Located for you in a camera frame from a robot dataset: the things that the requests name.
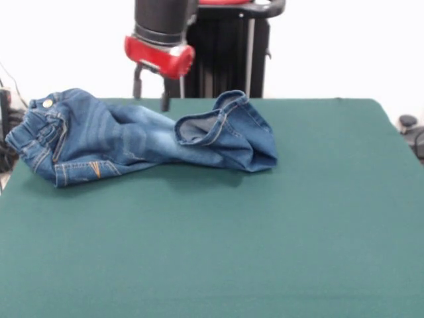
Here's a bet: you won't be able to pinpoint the black office chair base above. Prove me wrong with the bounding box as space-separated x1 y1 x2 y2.
398 114 424 156

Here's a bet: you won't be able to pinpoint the blue denim jeans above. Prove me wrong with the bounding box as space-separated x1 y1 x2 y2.
5 87 279 189

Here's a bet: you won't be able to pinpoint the black electronics box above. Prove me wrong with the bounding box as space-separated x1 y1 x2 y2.
0 88 13 144

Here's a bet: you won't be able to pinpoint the dark green table cloth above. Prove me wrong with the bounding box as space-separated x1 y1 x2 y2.
0 97 424 318

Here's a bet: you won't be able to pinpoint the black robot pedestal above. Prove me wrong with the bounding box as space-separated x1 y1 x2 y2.
167 0 286 99

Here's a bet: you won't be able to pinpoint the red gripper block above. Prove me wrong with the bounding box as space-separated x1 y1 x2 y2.
123 34 196 113

